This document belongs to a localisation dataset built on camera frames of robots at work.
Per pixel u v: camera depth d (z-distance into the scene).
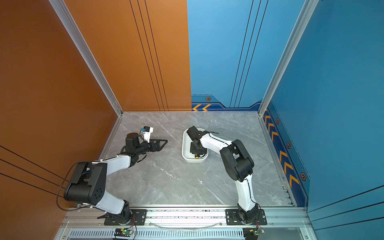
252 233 0.70
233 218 0.72
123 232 0.71
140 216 0.74
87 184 0.45
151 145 0.81
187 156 0.93
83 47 0.83
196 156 0.92
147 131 0.82
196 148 0.81
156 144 0.81
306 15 0.72
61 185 0.71
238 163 0.52
